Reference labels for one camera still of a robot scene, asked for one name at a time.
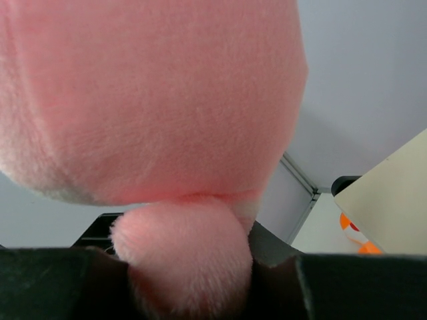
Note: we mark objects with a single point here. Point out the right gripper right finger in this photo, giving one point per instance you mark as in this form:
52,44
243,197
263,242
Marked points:
289,284

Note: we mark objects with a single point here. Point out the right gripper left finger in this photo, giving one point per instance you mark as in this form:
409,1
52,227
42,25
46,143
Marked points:
84,281

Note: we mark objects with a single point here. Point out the orange shark plush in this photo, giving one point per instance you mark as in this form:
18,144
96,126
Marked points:
351,231

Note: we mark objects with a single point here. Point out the three-tier beige shelf rack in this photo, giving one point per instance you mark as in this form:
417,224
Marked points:
388,203

